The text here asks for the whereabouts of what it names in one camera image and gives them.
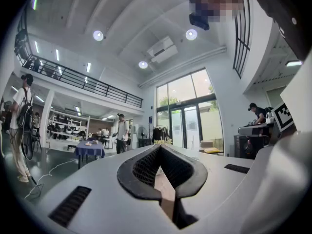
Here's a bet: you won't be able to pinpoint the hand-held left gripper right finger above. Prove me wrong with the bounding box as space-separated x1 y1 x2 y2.
159 144 256 230

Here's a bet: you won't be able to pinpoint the white floor cable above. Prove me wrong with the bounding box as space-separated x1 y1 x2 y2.
24 158 77 200

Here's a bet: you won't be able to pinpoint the glass entrance door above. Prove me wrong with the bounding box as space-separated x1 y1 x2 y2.
156 68 224 156

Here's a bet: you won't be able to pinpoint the white ceiling pipes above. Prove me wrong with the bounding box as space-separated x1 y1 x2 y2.
137 46 228 89

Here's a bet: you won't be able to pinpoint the white storage shelf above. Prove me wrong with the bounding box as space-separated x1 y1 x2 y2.
47 110 91 151

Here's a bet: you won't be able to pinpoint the clothes rack with dark clothes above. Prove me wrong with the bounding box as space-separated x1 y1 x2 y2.
152 125 173 145

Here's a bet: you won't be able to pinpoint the black backpack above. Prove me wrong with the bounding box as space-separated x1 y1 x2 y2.
16 101 35 161

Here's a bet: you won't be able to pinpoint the grey table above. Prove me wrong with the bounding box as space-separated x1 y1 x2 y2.
237 123 276 138

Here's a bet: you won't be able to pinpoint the white ceiling air conditioner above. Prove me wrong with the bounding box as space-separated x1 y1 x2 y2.
146 35 179 64

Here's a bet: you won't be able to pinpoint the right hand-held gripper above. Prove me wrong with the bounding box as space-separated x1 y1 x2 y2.
271 102 295 133

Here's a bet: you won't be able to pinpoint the black speaker box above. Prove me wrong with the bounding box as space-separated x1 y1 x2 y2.
234 134 256 159

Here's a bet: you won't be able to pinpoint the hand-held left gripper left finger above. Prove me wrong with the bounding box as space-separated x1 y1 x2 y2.
34 144 181 234

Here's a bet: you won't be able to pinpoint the cardboard box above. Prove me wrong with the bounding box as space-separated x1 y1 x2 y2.
199 140 217 149

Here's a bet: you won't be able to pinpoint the black mezzanine railing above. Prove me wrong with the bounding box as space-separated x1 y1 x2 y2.
14 7 144 109
232 0 252 79

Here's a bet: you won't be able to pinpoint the person's head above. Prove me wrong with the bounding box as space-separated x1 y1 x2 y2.
187 0 261 23

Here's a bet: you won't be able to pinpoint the black head-mounted camera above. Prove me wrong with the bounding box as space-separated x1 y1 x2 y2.
189 11 210 31

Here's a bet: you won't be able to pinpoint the person's black shirt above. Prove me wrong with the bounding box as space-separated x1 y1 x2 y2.
243 0 312 61

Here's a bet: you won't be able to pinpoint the table with blue cloth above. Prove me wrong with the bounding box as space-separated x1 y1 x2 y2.
74 140 106 170

